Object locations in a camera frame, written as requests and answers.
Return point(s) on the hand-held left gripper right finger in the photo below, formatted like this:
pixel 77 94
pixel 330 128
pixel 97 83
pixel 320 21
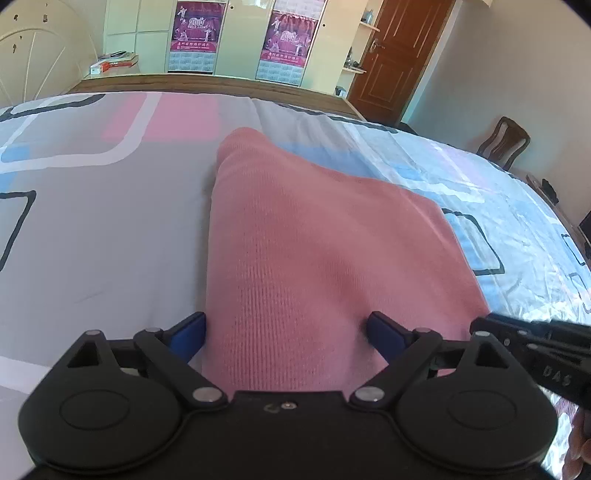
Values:
pixel 385 337

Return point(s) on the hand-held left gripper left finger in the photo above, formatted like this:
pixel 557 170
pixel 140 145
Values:
pixel 189 334

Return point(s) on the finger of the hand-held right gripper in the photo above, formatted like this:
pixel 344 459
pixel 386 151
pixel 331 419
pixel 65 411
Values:
pixel 517 330

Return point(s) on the pink knit sweater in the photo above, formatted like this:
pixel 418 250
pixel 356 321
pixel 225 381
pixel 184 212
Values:
pixel 304 258

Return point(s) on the person's right hand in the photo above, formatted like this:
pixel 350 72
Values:
pixel 582 443

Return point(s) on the printed bed sheet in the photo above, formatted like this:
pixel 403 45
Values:
pixel 92 198

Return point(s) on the wooden chair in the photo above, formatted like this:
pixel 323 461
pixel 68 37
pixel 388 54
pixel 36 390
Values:
pixel 505 143

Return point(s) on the brown wooden door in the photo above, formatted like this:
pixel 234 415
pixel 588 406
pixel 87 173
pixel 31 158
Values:
pixel 399 60

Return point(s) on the white small box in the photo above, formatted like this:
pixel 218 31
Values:
pixel 96 68

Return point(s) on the pale yellow wardrobe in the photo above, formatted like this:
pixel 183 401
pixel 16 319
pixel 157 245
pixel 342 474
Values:
pixel 240 37

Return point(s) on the cream headboard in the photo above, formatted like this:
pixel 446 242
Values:
pixel 41 50

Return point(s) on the wooden bed frame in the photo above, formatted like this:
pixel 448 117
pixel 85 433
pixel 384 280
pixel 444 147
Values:
pixel 221 85

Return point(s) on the corner wall shelves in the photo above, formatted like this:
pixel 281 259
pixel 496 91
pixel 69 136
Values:
pixel 360 50

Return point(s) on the wall calendar poster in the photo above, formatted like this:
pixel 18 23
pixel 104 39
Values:
pixel 288 41
pixel 198 32

